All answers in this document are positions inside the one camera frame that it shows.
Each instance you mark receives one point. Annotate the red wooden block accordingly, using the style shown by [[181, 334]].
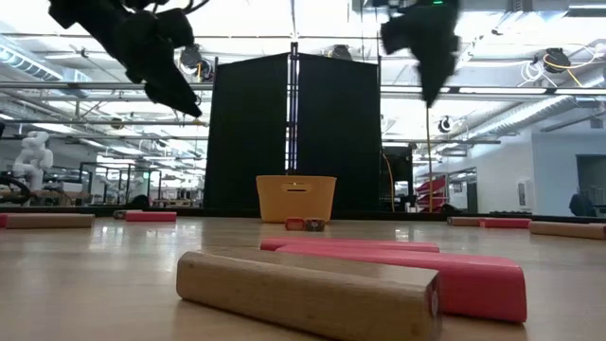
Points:
[[473, 289], [331, 244], [506, 223], [150, 217], [294, 224]]

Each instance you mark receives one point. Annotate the silver ventilation duct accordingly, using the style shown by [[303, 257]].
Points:
[[28, 61], [535, 111]]

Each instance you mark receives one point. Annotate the natural wooden block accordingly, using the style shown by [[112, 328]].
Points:
[[49, 221], [308, 298], [119, 214], [464, 221], [315, 225], [565, 230]]

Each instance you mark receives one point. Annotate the white robot figure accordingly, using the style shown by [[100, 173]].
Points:
[[33, 158]]

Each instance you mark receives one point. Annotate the white wall dispenser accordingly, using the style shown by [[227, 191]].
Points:
[[523, 194]]

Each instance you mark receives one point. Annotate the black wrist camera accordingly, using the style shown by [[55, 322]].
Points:
[[175, 28], [393, 38]]

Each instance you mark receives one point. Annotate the red rack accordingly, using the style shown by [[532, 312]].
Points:
[[433, 189]]

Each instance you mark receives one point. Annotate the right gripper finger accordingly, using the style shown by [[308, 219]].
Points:
[[433, 85]]

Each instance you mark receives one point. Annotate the yellow plastic bin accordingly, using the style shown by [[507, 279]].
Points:
[[296, 203]]

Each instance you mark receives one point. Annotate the black frame workstation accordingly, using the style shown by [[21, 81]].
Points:
[[99, 164]]

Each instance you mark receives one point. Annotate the black cabinet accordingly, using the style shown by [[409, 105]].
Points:
[[402, 166]]

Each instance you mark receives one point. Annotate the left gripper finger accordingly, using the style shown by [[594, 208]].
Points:
[[165, 90]]

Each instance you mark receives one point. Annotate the dark blue chair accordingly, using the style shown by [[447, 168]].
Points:
[[581, 204]]

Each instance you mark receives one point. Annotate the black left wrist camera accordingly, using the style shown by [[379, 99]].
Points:
[[175, 28]]

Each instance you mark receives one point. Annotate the dark grey door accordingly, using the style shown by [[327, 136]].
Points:
[[592, 170]]

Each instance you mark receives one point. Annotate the black folding screen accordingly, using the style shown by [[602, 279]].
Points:
[[246, 142]]

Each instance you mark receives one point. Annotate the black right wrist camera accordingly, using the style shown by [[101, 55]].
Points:
[[393, 38]]

